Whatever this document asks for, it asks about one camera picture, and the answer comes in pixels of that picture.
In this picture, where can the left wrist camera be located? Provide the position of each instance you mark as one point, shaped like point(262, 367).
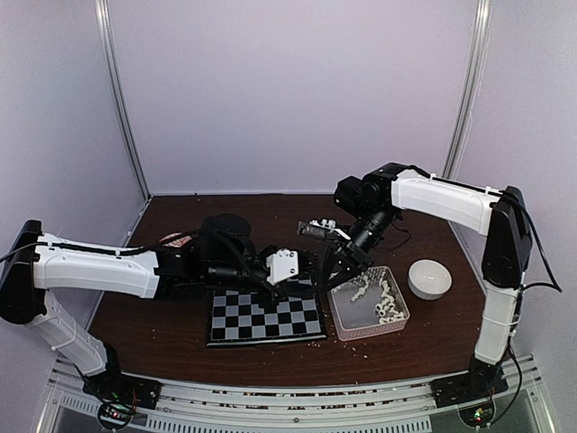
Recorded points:
point(282, 265)

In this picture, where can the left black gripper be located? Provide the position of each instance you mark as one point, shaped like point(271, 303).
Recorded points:
point(283, 290)

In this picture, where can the white ceramic bowl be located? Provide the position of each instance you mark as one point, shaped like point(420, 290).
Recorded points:
point(429, 280)

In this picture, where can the black white chessboard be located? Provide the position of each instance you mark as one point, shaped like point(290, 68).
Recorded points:
point(237, 319)

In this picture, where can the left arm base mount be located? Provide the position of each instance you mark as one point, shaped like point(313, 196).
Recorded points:
point(120, 396)

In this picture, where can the white chess piece pile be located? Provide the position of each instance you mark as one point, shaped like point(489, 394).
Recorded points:
point(378, 295)

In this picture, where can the pink plastic basket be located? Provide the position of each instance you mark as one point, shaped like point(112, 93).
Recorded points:
point(353, 323)

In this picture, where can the front aluminium rail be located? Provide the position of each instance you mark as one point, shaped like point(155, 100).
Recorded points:
point(400, 406)

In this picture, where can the aluminium frame post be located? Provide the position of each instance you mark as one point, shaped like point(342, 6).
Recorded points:
point(471, 85)
point(107, 40)

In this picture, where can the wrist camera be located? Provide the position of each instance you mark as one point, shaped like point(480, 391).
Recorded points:
point(322, 229)
point(282, 265)

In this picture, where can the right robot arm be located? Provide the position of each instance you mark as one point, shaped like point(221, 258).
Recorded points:
point(498, 215)

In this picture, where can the left aluminium frame post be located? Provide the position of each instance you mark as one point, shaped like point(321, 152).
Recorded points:
point(107, 40)

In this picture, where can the red patterned bowl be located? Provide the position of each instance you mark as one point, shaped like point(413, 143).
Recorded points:
point(175, 240)

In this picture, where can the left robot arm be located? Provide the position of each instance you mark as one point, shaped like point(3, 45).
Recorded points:
point(217, 255)

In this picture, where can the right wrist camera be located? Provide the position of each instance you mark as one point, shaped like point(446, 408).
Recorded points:
point(322, 229)

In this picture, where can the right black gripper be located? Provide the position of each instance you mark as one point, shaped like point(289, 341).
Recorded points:
point(351, 257)

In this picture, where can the right aluminium frame post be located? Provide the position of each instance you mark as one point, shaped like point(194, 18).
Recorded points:
point(471, 85)

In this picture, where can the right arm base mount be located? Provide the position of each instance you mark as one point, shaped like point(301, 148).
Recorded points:
point(472, 391)

